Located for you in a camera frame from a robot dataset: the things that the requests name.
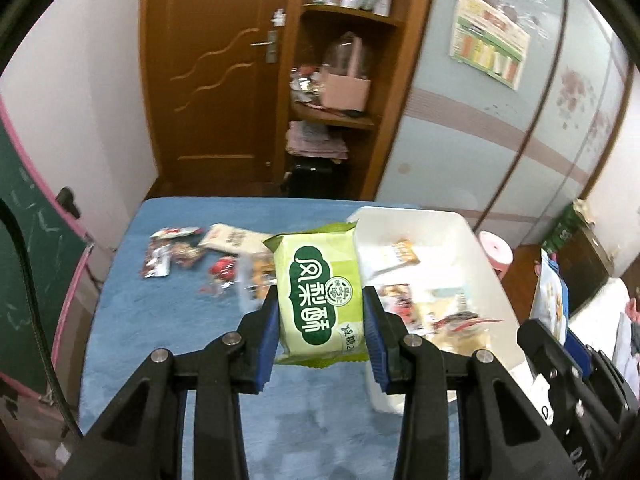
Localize blue tablecloth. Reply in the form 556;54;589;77
79;196;501;480

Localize puffed rice bar packet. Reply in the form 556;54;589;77
441;332;491;359

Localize pink plastic stool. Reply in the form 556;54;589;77
477;230;516;282

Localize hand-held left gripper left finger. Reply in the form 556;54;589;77
75;285;281;480

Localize green pastry packet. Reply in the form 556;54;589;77
263;221;372;367

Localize metal door handle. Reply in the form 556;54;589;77
251;30;279;64

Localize folded pink cloths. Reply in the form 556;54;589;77
285;120;349;161

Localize pink basket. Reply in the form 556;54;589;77
319;31;372;112

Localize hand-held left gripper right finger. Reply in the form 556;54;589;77
362;286;571;480

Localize orange red striped packet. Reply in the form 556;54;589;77
424;309;504;336

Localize clear cookie packet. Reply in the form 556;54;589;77
237;252;279;312

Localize dark wooden cabinet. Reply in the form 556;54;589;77
567;220;612;313

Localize orange white snack packet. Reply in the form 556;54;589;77
389;238;419;266

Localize wooden corner shelf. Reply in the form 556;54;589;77
274;0;441;201

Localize red crinkled snack packet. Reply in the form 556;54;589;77
199;255;239;296

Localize black box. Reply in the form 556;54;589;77
283;156;349;199

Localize shiny wrapper clutter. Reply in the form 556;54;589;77
290;65;326;107

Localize small brown snack packet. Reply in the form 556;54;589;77
170;242;206;269

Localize beige snack packet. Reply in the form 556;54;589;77
197;223;274;256

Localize pale blue sliding wardrobe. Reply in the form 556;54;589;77
375;0;640;241

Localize large mountain print cake bag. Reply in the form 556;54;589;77
530;247;571;346

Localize green bag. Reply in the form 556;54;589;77
541;199;596;257

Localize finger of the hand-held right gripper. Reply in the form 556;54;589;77
516;319;601;441
565;330;640;408

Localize black cable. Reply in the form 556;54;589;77
0;198;84;442

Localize green chalkboard easel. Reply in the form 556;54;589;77
0;102;97;403

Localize wall poster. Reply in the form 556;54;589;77
448;0;532;92

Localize blue snack packet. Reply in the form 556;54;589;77
429;287;474;314

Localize wooden door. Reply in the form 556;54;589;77
139;0;301;198

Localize white plastic bin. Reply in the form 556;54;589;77
346;206;544;415

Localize white red snack packet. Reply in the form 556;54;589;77
377;283;419;326

